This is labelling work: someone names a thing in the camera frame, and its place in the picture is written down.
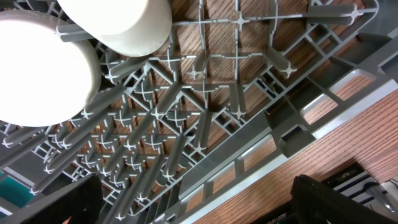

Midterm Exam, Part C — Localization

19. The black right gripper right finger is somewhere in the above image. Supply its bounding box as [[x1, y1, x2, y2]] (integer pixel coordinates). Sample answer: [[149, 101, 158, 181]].
[[290, 175, 397, 224]]

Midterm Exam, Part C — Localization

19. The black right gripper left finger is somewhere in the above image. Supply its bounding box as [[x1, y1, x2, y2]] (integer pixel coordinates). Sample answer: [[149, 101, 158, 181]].
[[1, 174, 103, 224]]

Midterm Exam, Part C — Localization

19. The pale green bowl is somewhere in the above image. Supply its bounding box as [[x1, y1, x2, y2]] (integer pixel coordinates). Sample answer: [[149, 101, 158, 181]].
[[1, 10, 101, 127]]

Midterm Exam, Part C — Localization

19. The white cup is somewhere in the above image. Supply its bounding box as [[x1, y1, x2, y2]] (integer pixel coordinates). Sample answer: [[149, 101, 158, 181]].
[[58, 0, 172, 57]]

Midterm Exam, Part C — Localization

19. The grey dishwasher rack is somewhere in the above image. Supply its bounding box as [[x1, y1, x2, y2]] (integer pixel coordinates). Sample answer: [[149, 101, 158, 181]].
[[1, 0, 397, 223]]

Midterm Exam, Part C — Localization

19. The teal serving tray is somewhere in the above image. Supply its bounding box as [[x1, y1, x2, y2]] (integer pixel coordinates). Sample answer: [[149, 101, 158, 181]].
[[1, 173, 34, 208]]

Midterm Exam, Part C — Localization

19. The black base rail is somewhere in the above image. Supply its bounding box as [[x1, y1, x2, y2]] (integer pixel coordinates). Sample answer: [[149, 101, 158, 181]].
[[251, 161, 398, 224]]

